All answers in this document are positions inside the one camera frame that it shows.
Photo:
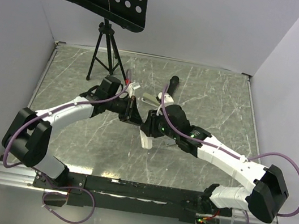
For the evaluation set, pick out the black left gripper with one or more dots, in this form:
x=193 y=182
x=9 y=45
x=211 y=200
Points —
x=131 y=114

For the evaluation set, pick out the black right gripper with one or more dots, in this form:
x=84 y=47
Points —
x=149 y=126

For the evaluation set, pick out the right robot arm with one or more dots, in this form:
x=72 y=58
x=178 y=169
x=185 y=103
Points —
x=262 y=190

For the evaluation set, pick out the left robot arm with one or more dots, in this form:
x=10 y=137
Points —
x=28 y=137

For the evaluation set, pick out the black microphone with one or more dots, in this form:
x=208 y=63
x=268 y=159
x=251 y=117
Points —
x=173 y=84

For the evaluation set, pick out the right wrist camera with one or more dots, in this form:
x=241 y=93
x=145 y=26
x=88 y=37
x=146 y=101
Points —
x=168 y=100

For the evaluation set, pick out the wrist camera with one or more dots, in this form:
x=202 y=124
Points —
x=132 y=86
x=168 y=100

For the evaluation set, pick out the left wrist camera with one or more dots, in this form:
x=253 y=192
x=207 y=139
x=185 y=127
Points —
x=132 y=86

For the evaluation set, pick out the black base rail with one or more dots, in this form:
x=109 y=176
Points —
x=78 y=198

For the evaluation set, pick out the aluminium frame rail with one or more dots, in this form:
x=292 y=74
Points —
x=22 y=176

